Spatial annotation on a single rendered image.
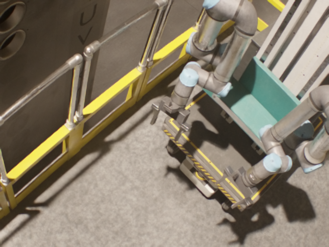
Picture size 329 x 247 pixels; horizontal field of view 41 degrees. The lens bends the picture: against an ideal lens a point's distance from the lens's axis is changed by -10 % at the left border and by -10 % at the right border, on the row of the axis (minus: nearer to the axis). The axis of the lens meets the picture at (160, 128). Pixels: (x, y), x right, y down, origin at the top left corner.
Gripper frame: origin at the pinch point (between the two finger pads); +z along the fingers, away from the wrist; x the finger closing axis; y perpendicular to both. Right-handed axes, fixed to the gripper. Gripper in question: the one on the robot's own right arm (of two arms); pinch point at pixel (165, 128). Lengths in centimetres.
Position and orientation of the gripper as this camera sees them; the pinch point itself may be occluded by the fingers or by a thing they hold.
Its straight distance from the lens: 220.5
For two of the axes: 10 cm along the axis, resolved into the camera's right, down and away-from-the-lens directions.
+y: 5.2, -3.7, 7.7
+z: -3.4, 7.4, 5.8
